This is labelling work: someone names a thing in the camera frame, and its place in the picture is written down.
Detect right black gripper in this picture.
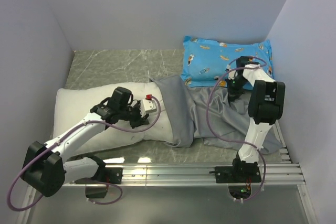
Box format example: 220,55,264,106
224,76,247,103

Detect grey pillowcase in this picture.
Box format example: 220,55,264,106
149,74,284,155

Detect white pillow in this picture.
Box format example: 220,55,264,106
52,82,180,155

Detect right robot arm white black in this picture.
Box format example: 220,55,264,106
225,56,286,183

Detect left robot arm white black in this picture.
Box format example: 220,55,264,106
19,87,158,197

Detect blue cartoon print pillow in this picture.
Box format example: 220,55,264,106
181,36,273,87

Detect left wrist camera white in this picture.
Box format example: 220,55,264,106
140,94,157,116

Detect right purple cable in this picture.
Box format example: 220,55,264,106
206,56,268,204

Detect purple cable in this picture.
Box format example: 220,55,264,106
206,56,268,204
6,97,161,212

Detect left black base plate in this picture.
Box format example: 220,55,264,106
75,167,123,185

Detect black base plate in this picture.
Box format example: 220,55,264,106
75,167,123,185
209,166,262,184

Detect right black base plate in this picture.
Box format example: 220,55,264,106
209,166,262,184

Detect aluminium mounting rail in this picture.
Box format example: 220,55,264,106
65,162,308,187

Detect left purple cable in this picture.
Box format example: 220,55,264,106
6,97,161,212

